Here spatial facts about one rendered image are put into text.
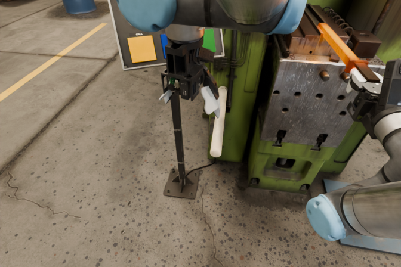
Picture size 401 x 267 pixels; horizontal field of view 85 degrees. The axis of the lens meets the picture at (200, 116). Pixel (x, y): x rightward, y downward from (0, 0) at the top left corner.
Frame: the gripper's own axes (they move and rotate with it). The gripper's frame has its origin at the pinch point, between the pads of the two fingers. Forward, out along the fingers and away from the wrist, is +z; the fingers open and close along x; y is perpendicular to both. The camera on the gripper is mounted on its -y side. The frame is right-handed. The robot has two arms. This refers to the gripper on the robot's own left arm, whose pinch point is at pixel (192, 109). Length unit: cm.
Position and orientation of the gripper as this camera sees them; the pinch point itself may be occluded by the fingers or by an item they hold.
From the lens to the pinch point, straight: 57.7
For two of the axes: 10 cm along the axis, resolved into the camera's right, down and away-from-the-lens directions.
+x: 9.2, 2.6, -3.0
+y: -4.0, 6.0, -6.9
